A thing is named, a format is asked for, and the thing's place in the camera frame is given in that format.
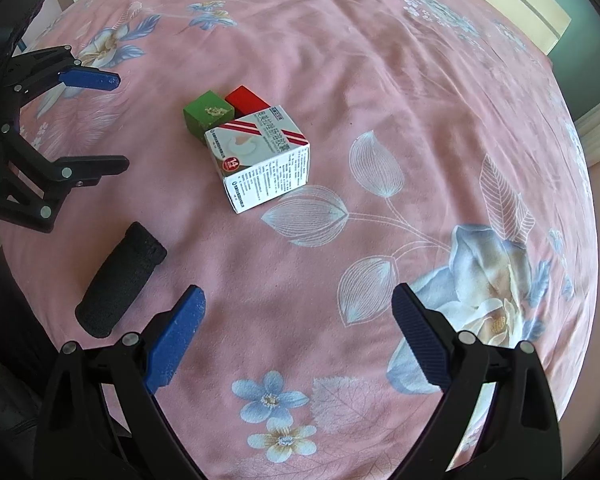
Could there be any cream bed headboard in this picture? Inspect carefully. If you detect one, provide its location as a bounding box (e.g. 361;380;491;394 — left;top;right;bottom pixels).
457;0;575;57

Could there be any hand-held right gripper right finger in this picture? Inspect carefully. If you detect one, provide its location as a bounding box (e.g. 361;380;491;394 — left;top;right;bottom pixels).
391;282;564;480

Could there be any red block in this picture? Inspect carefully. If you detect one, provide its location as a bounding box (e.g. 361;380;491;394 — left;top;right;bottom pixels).
224;85;274;119

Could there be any black foam tube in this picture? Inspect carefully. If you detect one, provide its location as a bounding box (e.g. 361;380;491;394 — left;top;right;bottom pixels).
74;220;169;339

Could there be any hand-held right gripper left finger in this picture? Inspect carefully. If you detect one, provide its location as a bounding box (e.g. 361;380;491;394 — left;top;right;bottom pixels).
32;284;207;480

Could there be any white medicine box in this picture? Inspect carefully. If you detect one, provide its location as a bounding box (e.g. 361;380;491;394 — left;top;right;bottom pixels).
203;109;312;215

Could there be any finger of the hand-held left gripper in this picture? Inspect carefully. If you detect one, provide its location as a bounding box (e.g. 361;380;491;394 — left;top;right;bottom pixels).
6;45;122;107
0;125;131;234

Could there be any green block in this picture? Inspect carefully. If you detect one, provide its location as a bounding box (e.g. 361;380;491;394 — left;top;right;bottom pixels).
183;89;236;147

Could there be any pink floral blanket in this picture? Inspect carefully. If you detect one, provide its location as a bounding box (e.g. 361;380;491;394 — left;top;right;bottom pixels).
0;0;600;480

